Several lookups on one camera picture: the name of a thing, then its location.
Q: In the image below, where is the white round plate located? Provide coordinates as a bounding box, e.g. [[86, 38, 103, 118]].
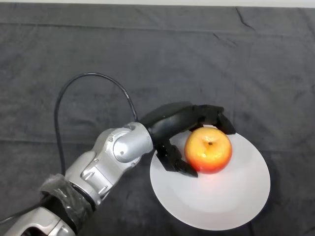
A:
[[149, 127, 271, 231]]

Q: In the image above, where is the red yellow apple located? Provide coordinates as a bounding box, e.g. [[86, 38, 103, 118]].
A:
[[184, 126, 233, 175]]

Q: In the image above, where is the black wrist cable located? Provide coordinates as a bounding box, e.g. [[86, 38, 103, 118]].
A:
[[0, 72, 139, 222]]

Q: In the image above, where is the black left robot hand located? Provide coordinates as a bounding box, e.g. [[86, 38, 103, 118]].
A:
[[140, 101, 236, 178]]

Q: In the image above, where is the black cloth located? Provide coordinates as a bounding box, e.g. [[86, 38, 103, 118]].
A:
[[0, 2, 315, 236]]

